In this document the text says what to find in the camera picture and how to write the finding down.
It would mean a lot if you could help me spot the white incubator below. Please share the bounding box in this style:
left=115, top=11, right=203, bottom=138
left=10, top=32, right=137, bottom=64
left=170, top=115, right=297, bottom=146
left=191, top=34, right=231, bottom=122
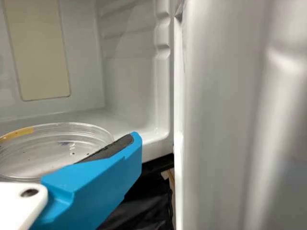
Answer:
left=0, top=0, right=175, bottom=166

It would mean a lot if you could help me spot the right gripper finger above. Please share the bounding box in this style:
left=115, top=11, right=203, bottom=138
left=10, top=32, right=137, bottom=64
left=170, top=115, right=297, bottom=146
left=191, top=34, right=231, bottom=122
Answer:
left=18, top=131, right=143, bottom=230

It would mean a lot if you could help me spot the petri dish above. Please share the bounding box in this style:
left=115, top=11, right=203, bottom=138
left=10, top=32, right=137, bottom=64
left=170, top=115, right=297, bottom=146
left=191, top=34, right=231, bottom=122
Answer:
left=0, top=122, right=115, bottom=183

